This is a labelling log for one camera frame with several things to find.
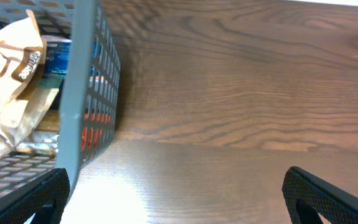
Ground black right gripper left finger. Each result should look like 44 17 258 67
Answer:
0 168 70 223

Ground blue tissue multipack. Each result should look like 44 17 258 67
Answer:
40 35 71 77

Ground beige snack pouch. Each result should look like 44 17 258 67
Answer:
0 9 44 103
0 77 63 157

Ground orange yellow cracker package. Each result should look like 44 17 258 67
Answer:
16 105 113 156

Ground beige snack pouch top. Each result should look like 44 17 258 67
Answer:
0 77 63 157

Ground grey plastic basket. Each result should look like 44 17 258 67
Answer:
0 1 121 198

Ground beige snack pouch bottom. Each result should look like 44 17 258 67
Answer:
0 9 44 103

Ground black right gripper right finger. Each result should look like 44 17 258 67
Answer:
281 166 358 223

